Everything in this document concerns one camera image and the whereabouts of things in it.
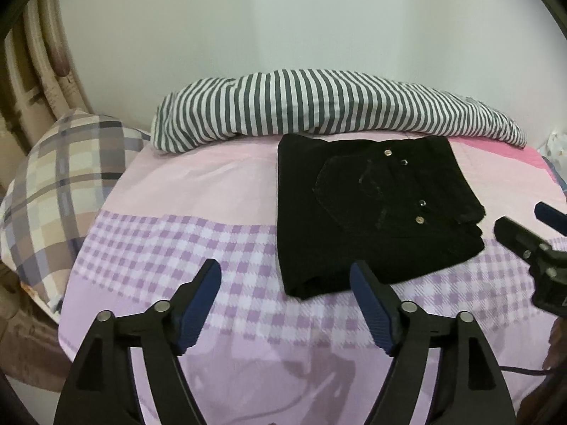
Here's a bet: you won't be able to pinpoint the black pants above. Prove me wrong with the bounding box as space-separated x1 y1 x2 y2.
277 134 485 300

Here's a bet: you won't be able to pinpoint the white dotted pillow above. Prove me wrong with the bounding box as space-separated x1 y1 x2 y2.
546 132 567 179

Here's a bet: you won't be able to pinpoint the pink purple bed sheet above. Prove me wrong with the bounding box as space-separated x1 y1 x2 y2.
58 131 566 424

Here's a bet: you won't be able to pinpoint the plaid pillow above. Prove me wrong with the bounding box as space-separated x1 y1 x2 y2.
1 109 150 317

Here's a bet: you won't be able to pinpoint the striped grey white blanket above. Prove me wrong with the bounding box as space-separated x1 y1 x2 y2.
151 69 527 154

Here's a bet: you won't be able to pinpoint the beige wooden headboard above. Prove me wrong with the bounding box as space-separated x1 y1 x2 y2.
1 0 91 192

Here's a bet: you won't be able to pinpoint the black cable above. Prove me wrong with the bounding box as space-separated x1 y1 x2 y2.
498 362 555 377

